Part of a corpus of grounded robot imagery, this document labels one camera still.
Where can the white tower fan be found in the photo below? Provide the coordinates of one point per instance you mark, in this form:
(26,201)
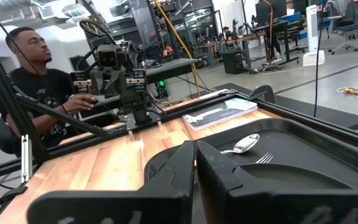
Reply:
(312,34)

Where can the grey and blue office chair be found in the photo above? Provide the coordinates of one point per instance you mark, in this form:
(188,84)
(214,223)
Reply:
(348,26)

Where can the white and black booklet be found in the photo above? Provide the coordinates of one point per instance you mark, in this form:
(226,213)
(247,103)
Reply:
(219,113)

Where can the black frame foot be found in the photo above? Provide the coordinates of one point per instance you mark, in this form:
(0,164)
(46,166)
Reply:
(11,196)

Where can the green lit device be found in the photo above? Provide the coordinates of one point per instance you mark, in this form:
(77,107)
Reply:
(162,88)

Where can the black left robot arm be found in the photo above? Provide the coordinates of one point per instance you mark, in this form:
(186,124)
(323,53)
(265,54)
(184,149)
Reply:
(135,59)

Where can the person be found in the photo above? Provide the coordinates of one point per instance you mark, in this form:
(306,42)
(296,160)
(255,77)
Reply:
(227,32)
(42,87)

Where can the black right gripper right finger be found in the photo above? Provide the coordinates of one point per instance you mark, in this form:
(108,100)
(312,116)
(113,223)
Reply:
(228,199)

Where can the black office chair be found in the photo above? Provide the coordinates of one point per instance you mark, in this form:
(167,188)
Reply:
(3,137)

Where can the black computer tower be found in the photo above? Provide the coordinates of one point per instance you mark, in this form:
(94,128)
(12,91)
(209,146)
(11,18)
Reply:
(232,62)

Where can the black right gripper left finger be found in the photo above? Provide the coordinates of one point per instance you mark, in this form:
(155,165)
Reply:
(154,202)

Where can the black standing desk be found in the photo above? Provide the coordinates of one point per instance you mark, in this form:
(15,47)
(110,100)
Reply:
(286,37)

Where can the silver metal fork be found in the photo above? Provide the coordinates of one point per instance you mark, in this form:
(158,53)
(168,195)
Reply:
(265,158)

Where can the black curved corner bracket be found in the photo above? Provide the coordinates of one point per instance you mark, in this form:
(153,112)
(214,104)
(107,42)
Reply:
(261,92)

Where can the silver metal bracket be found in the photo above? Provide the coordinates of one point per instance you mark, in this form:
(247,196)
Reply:
(26,158)

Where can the black monitor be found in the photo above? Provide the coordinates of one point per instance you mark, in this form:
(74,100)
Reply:
(270,11)

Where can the black plastic tray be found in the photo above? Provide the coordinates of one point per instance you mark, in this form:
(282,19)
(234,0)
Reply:
(294,144)

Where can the silver metal spoon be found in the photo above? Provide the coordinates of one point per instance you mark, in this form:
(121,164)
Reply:
(244,143)

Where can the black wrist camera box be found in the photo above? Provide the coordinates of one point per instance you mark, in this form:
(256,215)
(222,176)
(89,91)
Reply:
(107,56)

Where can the black slanted frame post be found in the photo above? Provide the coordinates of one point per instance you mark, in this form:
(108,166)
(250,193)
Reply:
(8,99)

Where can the wooden workbench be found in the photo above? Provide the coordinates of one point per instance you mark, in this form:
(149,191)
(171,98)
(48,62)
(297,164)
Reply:
(228,42)

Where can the grey side table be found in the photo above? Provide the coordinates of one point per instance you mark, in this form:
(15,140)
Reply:
(169,67)

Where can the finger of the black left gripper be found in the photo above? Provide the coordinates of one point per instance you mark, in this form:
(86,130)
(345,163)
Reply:
(98,82)
(118,82)

